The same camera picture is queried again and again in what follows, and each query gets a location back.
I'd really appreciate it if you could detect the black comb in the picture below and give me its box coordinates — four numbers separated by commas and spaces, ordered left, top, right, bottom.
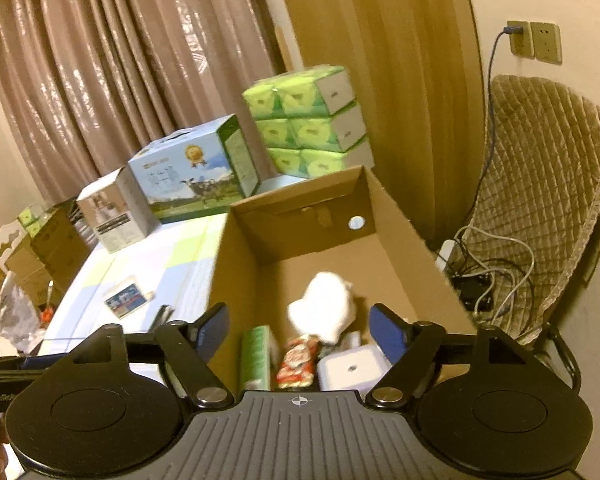
149, 304, 174, 332

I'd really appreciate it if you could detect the white square night light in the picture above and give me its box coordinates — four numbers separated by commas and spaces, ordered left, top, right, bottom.
317, 344, 390, 396

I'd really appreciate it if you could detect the green white small box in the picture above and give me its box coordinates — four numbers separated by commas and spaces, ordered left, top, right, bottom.
239, 325, 279, 391

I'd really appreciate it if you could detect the blue white card pack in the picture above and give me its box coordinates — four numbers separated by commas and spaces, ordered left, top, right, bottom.
105, 283, 147, 318

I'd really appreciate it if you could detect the white knit sock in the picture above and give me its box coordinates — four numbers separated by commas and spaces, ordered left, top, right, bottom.
287, 272, 356, 344

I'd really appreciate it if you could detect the red orange snack packet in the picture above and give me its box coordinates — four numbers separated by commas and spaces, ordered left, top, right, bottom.
276, 335, 320, 390

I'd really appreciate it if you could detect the crumpled white plastic bag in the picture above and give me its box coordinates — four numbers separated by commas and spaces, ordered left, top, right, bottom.
0, 271, 44, 354

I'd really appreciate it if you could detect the checked bed sheet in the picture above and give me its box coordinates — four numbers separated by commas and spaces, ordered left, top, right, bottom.
40, 214, 226, 356

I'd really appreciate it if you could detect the white power strip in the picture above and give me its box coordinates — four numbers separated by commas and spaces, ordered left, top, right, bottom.
436, 238, 464, 274

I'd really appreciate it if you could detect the open cardboard box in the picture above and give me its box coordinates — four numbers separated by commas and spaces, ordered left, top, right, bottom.
208, 167, 475, 393

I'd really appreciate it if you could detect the brown cardboard boxes stack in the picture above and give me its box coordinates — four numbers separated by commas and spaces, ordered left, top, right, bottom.
0, 207, 91, 307

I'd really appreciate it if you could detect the white beige product box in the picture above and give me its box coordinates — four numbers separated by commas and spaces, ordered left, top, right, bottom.
76, 166, 159, 254

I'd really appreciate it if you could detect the blue milk carton case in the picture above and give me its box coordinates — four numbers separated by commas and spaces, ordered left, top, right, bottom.
129, 115, 260, 223

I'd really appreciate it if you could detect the quilted beige chair cover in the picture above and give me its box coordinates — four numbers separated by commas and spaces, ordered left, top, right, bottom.
460, 75, 600, 344

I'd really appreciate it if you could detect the green tissue pack stack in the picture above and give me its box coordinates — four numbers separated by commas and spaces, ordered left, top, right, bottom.
242, 65, 375, 178

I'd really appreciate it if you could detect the brown curtain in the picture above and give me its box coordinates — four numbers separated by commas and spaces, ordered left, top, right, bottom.
0, 0, 282, 204

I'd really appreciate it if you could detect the wall socket plate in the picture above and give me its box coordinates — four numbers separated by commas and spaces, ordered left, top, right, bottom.
507, 21, 534, 58
530, 22, 562, 65

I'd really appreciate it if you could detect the grey power cable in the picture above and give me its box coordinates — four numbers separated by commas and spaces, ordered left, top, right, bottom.
456, 27, 517, 256

